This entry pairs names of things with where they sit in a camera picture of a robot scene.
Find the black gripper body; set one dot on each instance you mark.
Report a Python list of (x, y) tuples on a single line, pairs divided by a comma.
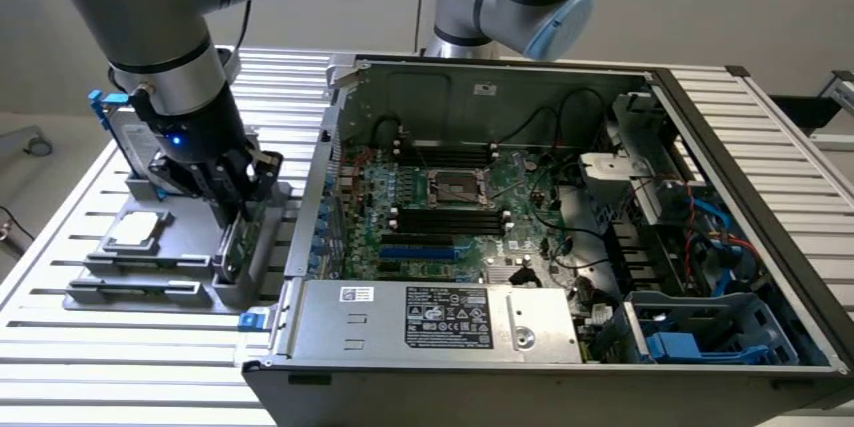
[(201, 137)]

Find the green graphics card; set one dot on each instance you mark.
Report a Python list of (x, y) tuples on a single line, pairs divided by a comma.
[(240, 247)]

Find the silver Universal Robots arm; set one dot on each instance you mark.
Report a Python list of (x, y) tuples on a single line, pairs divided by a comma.
[(154, 22)]

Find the disk with blue carrier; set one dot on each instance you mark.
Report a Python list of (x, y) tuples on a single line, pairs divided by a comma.
[(130, 147)]

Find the grey parts rack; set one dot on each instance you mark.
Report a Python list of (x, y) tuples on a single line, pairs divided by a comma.
[(181, 247)]

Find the silver CPU chip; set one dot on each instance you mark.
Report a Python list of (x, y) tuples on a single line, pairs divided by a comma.
[(135, 228)]

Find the grey caster wheel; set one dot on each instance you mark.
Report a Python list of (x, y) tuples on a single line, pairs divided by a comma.
[(38, 143)]

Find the black expansion slot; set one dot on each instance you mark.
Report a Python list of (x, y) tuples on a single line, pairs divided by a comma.
[(424, 240)]

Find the blue case latch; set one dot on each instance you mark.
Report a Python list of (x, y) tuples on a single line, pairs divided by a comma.
[(252, 322)]

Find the black RAM slot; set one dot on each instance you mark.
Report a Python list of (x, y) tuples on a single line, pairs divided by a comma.
[(450, 217), (448, 149), (448, 156), (450, 231), (448, 162), (448, 143), (450, 210), (450, 224)]

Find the blue expansion slot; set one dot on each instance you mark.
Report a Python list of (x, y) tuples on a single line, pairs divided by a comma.
[(424, 252)]

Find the metal CPU socket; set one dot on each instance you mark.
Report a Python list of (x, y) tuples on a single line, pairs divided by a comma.
[(462, 188)]

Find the silver power supply unit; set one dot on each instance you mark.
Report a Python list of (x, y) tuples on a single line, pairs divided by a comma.
[(381, 322)]

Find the white case sticker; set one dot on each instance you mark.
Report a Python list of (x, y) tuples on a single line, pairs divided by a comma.
[(485, 89)]

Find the silver chipset heatsink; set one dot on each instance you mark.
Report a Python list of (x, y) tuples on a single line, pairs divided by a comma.
[(509, 276)]

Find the green motherboard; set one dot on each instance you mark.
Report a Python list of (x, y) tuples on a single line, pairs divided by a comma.
[(528, 247)]

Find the grey metal drive cage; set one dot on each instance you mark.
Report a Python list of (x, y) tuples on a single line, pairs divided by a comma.
[(617, 172)]

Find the black open PC case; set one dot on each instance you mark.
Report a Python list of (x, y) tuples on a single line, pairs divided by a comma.
[(534, 392)]

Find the blue plastic disk bay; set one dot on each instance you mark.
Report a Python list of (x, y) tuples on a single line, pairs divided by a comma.
[(728, 327)]

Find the black table bracket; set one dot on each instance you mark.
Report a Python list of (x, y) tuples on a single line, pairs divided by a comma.
[(801, 109)]

